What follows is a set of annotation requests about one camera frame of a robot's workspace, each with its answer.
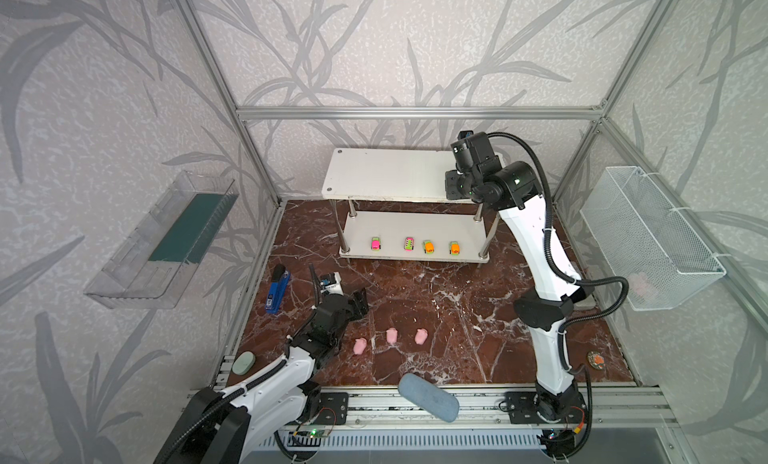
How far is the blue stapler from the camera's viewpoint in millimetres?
910

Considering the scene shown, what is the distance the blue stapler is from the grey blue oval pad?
45cm

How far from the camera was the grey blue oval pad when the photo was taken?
0.73 m
